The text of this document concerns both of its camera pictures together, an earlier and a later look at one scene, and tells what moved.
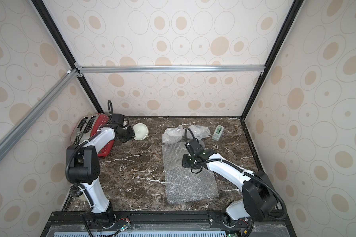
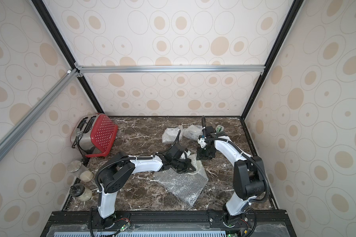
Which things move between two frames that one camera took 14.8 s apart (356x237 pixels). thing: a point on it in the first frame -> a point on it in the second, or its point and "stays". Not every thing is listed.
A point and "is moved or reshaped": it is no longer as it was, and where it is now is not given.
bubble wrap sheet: [183, 185] is moved or reshaped
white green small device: [218, 132] stays
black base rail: [188, 223] stays
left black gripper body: [127, 134] -> [181, 165]
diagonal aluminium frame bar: [6, 144] stays
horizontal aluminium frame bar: [169, 68] stays
